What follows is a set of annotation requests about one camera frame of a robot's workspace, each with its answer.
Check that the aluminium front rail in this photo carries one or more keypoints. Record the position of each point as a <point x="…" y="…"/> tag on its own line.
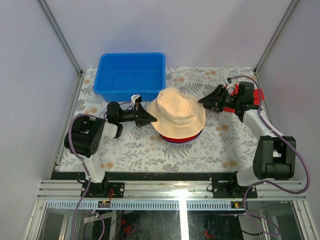
<point x="160" y="190"/>

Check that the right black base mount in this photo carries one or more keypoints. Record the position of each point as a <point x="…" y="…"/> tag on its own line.
<point x="224" y="185"/>

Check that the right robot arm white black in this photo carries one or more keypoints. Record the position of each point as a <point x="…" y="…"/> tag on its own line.
<point x="274" y="157"/>

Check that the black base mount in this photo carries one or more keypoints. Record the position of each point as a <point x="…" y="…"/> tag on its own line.
<point x="106" y="189"/>
<point x="224" y="185"/>

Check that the blue white cable duct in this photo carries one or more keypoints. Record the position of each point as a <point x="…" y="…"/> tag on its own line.
<point x="211" y="205"/>

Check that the blue plastic bin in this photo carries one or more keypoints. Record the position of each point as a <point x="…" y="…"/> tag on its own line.
<point x="121" y="75"/>

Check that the red cap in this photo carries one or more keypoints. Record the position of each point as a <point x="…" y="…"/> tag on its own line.
<point x="178" y="139"/>

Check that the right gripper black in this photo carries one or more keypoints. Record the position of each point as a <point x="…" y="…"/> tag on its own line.
<point x="212" y="102"/>

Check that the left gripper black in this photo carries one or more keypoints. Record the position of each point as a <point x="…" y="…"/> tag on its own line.
<point x="141" y="116"/>

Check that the left aluminium frame post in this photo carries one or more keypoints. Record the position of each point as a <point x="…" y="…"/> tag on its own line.
<point x="59" y="35"/>

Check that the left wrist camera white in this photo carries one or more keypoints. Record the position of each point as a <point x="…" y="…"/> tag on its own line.
<point x="136" y="99"/>

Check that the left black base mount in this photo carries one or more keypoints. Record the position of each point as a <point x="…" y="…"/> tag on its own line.
<point x="106" y="189"/>

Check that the beige black hat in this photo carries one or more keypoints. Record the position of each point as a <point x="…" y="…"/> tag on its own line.
<point x="179" y="116"/>

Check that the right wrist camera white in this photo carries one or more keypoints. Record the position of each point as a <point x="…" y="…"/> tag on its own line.
<point x="230" y="87"/>

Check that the right aluminium frame post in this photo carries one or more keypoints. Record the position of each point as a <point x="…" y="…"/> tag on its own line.
<point x="280" y="27"/>

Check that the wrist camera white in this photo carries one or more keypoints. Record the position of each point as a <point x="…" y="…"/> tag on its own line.
<point x="230" y="87"/>
<point x="136" y="99"/>

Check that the aluminium frame post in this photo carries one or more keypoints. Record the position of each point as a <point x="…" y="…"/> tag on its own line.
<point x="59" y="35"/>
<point x="280" y="27"/>

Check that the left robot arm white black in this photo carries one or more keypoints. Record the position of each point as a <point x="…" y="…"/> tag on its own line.
<point x="86" y="131"/>

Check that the red cloth hat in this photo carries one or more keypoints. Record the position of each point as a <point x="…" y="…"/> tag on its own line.
<point x="255" y="95"/>

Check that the navy blue hat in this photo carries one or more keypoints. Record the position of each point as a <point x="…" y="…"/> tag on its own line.
<point x="180" y="142"/>

